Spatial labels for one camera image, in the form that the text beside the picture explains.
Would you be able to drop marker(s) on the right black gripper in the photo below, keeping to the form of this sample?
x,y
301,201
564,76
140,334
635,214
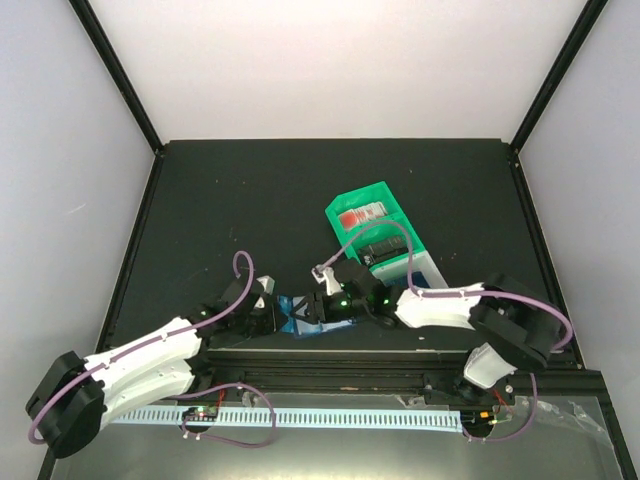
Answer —
x,y
327,314

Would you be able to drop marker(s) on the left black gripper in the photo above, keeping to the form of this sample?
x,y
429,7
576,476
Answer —
x,y
271,325

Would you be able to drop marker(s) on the blue card holder wallet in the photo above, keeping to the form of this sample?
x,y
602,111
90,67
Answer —
x,y
299,324

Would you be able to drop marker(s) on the white card bin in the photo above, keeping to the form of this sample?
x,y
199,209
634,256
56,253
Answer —
x,y
390,270

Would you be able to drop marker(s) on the blue credit cards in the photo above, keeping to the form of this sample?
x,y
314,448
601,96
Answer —
x,y
417,277

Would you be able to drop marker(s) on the green card bin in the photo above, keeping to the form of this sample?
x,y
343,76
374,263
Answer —
x,y
396,222

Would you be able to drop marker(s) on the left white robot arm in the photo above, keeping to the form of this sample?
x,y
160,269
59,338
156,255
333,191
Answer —
x,y
79,396

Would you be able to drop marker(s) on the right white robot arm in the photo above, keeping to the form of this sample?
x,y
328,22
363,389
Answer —
x,y
517,332

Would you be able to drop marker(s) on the red white credit cards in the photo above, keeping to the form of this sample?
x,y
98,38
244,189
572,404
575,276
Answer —
x,y
358,216

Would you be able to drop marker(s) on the left circuit board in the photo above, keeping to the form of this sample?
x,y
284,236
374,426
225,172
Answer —
x,y
200,413

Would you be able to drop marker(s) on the circuit board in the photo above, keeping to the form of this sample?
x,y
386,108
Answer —
x,y
200,413
476,419

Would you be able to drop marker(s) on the right circuit board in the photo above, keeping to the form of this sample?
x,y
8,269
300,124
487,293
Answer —
x,y
476,419

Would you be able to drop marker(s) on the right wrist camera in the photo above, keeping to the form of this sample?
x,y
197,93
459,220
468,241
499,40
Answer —
x,y
325,276

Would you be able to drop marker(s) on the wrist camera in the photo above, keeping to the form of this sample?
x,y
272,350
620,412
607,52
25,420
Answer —
x,y
325,276
268,284

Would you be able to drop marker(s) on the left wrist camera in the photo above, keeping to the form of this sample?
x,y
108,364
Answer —
x,y
268,284

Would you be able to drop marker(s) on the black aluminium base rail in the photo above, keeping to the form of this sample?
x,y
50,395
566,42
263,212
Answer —
x,y
403,373

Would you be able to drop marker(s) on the white slotted cable duct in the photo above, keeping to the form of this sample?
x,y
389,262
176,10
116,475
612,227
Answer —
x,y
302,418

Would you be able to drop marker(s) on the left black frame post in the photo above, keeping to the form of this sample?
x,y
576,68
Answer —
x,y
92,26

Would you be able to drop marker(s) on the black frame post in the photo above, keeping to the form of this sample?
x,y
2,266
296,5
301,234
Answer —
x,y
576,38
92,26

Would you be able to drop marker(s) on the right black frame post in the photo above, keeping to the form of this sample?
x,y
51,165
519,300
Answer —
x,y
576,38

